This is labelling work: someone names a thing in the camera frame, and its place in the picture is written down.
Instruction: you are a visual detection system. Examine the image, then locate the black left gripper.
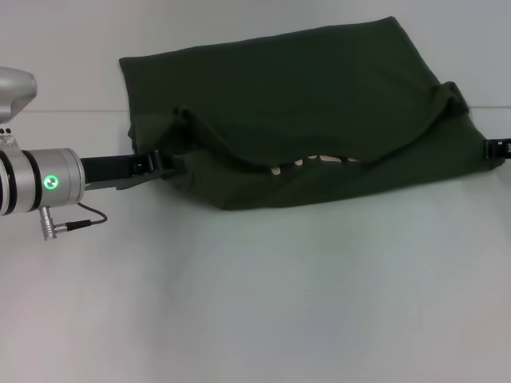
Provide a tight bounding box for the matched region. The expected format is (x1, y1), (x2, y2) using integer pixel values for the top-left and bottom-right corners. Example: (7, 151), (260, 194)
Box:
(78, 150), (189, 192)

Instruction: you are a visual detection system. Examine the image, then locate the dark green t-shirt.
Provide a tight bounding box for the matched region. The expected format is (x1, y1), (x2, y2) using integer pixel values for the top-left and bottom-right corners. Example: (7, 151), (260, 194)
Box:
(118, 15), (511, 212)

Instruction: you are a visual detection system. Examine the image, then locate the left arm cable with plug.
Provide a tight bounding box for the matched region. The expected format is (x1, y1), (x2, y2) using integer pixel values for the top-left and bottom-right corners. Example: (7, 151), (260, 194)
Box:
(38, 201), (109, 242)

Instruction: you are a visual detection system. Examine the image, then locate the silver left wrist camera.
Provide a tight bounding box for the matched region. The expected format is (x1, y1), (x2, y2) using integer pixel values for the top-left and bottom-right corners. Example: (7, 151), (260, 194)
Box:
(0, 65), (38, 151)

